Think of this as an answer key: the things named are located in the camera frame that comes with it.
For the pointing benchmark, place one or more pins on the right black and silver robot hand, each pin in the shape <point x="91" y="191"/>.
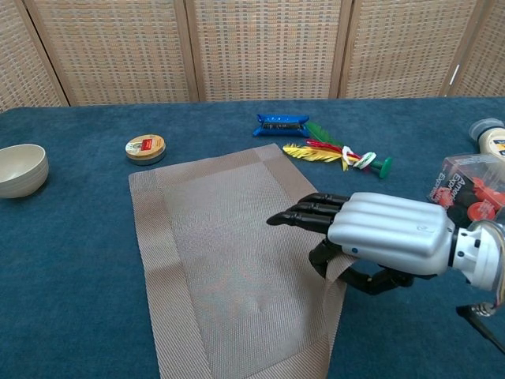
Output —
<point x="390" y="233"/>

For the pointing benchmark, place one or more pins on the beige woven placemat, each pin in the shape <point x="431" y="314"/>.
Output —
<point x="229" y="256"/>

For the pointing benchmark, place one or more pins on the white ribbed bowl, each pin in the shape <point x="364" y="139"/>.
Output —
<point x="21" y="173"/>

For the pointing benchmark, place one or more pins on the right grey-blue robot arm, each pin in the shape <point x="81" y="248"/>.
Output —
<point x="479" y="252"/>

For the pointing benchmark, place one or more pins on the clear box with red capsules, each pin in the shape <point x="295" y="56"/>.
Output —
<point x="457" y="173"/>

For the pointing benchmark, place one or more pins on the colourful feather shuttlecock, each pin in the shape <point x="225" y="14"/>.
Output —
<point x="321" y="153"/>

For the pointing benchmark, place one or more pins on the mayonnaise squeeze bottle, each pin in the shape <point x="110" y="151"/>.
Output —
<point x="491" y="136"/>

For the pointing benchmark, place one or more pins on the blue snack packet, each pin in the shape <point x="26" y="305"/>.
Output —
<point x="280" y="125"/>

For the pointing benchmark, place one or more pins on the bamboo folding screen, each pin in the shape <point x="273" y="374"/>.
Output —
<point x="260" y="47"/>

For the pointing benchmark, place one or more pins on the round yellow tin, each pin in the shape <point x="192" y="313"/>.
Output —
<point x="146" y="150"/>

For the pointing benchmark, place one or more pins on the blue tablecloth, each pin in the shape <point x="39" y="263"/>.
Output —
<point x="71" y="276"/>

